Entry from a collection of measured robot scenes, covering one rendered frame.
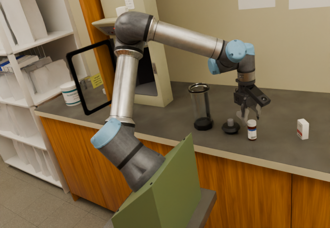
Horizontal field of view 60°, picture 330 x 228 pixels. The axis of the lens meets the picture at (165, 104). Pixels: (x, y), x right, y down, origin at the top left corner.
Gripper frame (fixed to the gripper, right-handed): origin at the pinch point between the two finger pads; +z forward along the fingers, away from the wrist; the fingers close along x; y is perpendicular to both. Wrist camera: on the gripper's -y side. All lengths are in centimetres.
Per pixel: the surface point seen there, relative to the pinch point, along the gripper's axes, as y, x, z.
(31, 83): 187, 79, 1
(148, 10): 64, 11, -50
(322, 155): -27.5, -9.9, 9.0
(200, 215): -22, 46, 9
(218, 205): 10, 17, 48
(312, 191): -28.9, -2.5, 22.5
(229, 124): 11.3, 4.3, 4.1
